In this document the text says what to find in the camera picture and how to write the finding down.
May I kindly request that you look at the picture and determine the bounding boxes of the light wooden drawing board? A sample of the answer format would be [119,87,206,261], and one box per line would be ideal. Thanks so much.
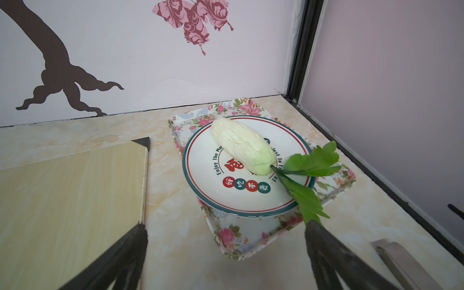
[1,138,149,290]

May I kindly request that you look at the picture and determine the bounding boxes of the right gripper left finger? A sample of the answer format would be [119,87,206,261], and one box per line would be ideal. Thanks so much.
[61,224,148,290]

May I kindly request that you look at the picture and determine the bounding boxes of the metal kitchen tongs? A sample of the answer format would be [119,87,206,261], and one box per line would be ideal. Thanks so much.
[371,239,442,290]

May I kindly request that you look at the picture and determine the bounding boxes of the toy white radish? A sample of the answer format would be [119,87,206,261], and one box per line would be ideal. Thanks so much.
[211,118,341,224]

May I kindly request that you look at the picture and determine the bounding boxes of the white round plate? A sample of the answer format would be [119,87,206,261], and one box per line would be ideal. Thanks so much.
[182,116,312,218]

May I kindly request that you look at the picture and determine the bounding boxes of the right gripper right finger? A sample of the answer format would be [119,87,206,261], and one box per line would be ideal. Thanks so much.
[304,221,397,290]

